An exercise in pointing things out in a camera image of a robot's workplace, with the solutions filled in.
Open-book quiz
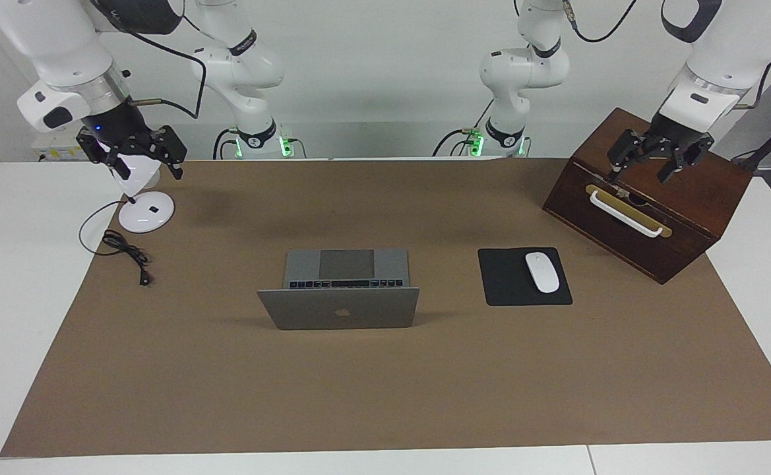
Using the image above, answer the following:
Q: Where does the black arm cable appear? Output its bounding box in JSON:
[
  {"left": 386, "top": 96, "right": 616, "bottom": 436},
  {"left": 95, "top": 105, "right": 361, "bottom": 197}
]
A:
[
  {"left": 567, "top": 0, "right": 771, "bottom": 111},
  {"left": 92, "top": 0, "right": 208, "bottom": 121}
]

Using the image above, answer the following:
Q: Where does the dark wooden box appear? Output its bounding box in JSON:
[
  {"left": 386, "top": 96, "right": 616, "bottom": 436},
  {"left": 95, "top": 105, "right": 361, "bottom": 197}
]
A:
[{"left": 542, "top": 108, "right": 753, "bottom": 285}]

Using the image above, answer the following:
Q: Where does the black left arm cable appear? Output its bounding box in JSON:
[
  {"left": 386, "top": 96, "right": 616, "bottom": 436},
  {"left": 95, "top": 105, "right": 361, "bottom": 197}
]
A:
[{"left": 567, "top": 0, "right": 771, "bottom": 111}]

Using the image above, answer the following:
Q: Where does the black mouse pad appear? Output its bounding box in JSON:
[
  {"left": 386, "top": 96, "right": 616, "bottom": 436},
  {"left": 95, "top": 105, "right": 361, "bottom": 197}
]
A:
[{"left": 478, "top": 247, "right": 573, "bottom": 307}]

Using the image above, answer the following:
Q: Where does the white box handle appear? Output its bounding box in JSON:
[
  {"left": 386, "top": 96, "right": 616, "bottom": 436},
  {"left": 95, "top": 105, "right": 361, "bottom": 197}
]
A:
[{"left": 588, "top": 190, "right": 664, "bottom": 238}]

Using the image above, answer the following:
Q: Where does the silver laptop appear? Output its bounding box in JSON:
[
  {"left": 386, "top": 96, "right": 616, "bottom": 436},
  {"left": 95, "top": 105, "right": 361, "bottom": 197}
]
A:
[{"left": 257, "top": 249, "right": 420, "bottom": 331}]

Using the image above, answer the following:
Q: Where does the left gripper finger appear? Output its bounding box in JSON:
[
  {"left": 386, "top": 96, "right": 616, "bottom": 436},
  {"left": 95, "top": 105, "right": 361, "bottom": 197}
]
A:
[
  {"left": 606, "top": 130, "right": 643, "bottom": 183},
  {"left": 657, "top": 135, "right": 714, "bottom": 183}
]

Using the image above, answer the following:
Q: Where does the white desk lamp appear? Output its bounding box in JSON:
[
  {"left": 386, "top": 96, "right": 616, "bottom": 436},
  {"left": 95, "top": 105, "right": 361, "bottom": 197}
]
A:
[{"left": 105, "top": 155, "right": 176, "bottom": 234}]

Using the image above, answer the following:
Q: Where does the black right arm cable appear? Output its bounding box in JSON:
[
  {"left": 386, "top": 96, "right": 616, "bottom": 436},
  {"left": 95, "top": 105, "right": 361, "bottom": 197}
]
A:
[{"left": 92, "top": 0, "right": 208, "bottom": 121}]

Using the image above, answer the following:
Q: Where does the brown table mat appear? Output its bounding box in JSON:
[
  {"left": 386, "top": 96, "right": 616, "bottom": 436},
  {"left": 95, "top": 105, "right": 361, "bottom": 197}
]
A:
[{"left": 0, "top": 158, "right": 771, "bottom": 458}]

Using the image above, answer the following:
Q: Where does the black lamp power cable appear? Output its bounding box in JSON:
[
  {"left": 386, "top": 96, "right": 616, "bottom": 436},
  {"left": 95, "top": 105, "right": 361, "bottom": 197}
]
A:
[{"left": 79, "top": 200, "right": 155, "bottom": 287}]

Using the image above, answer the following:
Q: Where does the black right base cable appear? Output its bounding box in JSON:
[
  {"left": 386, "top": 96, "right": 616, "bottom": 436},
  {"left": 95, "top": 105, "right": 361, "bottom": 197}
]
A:
[{"left": 212, "top": 129, "right": 239, "bottom": 160}]

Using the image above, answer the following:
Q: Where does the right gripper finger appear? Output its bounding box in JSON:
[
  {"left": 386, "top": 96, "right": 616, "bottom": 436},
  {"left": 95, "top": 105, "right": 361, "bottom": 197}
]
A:
[
  {"left": 75, "top": 129, "right": 129, "bottom": 180},
  {"left": 153, "top": 125, "right": 188, "bottom": 180}
]

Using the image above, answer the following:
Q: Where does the black left base cable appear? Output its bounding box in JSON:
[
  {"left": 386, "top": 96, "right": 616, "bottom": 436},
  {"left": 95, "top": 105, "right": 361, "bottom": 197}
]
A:
[{"left": 433, "top": 99, "right": 495, "bottom": 157}]

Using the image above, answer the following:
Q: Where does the white computer mouse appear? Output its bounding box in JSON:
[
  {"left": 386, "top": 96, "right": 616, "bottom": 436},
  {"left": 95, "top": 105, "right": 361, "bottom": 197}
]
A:
[{"left": 525, "top": 251, "right": 561, "bottom": 294}]

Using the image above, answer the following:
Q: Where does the black base cable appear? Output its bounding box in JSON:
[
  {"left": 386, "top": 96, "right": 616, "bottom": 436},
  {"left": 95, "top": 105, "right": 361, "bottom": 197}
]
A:
[
  {"left": 212, "top": 129, "right": 239, "bottom": 160},
  {"left": 433, "top": 99, "right": 495, "bottom": 157}
]

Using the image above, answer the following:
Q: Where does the white wall power strip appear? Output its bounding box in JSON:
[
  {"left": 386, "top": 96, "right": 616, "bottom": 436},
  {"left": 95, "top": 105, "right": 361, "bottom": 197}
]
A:
[{"left": 32, "top": 129, "right": 89, "bottom": 162}]

